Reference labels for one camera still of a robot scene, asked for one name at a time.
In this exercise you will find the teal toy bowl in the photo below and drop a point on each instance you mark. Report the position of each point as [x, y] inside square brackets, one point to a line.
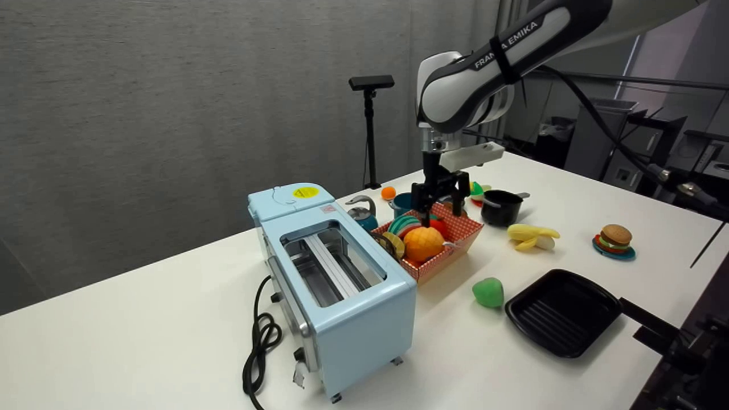
[401, 204]

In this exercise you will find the green pear plushie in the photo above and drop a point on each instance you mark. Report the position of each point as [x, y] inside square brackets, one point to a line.
[488, 293]

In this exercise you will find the silver toy kettle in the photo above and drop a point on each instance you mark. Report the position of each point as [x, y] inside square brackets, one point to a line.
[360, 207]

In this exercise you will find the black camera on stand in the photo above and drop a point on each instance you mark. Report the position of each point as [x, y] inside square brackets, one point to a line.
[369, 82]

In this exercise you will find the black grill pan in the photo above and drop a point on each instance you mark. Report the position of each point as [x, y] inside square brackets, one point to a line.
[560, 311]

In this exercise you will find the white cabinet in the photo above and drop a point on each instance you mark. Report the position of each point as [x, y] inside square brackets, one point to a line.
[589, 148]

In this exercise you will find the toy burger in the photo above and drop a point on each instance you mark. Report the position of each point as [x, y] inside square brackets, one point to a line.
[612, 237]

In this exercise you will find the red tomato plushie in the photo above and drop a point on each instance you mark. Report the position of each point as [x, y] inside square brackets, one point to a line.
[439, 228]

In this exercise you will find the green red vegetable toy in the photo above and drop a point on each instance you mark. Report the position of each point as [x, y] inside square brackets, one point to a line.
[476, 190]

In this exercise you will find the green watermelon slice plushie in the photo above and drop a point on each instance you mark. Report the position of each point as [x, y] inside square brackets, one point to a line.
[401, 227]

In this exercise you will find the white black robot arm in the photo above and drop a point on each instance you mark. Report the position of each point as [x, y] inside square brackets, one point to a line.
[469, 91]

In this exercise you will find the black bin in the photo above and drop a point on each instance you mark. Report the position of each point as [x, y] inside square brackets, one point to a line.
[552, 143]

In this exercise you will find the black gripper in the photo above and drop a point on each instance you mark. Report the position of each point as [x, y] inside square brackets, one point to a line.
[438, 181]

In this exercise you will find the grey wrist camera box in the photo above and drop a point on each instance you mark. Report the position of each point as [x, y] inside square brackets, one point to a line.
[469, 155]

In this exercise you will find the red checkered cardboard box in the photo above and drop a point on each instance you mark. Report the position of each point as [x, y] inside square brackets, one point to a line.
[450, 253]

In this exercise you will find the small orange ball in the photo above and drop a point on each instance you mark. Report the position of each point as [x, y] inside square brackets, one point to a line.
[387, 195]

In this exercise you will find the light blue toaster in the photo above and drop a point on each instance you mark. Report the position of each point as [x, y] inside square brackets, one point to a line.
[355, 319]

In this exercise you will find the black toy pot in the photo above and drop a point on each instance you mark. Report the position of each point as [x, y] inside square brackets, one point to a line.
[501, 211]

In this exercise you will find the teal toy plate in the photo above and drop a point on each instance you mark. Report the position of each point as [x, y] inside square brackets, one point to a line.
[625, 256]

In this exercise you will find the black equipment mount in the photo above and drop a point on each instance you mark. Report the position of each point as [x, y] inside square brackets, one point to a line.
[694, 355]

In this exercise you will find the yellow banana plushie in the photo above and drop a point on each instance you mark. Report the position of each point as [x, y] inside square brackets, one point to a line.
[526, 235]

